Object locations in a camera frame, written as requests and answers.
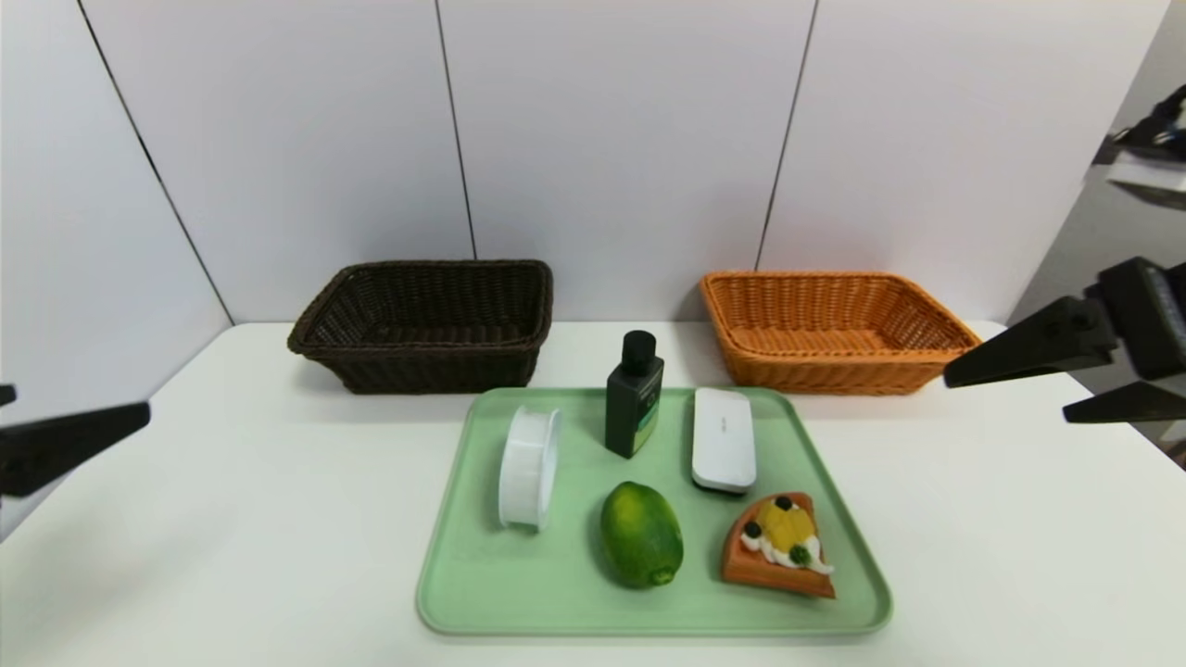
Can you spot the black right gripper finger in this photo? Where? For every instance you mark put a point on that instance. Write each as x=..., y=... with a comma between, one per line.
x=1140, y=403
x=1038, y=343

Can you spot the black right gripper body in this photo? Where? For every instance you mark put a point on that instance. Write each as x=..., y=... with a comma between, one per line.
x=1154, y=320

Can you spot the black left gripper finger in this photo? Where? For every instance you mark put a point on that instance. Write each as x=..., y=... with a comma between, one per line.
x=6, y=396
x=56, y=445

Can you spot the white rectangular case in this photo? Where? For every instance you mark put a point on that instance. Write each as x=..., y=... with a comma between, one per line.
x=725, y=440

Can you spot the dark green pump bottle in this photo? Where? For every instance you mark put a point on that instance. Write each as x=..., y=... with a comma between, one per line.
x=632, y=408

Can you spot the green lime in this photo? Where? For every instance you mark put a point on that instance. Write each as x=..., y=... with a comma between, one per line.
x=639, y=537

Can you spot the white round plastic container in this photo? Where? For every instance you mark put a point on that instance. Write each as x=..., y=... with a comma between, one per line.
x=528, y=463

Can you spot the orange wicker basket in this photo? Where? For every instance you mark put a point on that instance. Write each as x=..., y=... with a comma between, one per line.
x=834, y=366

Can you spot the dark brown wicker basket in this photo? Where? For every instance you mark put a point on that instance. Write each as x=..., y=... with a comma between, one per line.
x=417, y=361

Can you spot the light green plastic tray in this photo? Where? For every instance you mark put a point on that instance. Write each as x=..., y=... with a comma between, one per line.
x=556, y=574

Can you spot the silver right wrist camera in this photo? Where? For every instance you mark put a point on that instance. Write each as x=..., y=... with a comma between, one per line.
x=1154, y=176

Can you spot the small black wall box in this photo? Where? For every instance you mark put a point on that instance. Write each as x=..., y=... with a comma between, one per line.
x=1106, y=153

